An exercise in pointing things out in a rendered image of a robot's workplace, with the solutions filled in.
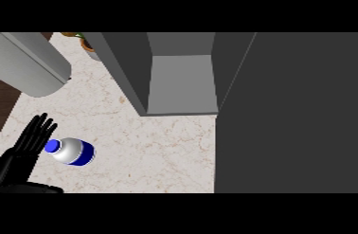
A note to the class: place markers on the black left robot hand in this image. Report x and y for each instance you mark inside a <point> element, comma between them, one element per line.
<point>27,149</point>

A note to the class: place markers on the blue capped water bottle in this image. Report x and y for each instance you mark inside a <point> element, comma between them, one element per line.
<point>74,152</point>

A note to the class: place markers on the grey open cabinet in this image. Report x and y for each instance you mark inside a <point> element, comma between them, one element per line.
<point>182,83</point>

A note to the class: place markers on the dark grey cabinet door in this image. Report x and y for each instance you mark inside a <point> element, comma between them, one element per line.
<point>289,117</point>

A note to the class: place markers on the pale grey rounded appliance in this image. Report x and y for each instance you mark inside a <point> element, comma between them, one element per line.
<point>29,64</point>

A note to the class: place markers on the potted plant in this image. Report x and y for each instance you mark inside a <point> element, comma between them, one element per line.
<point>86,43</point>

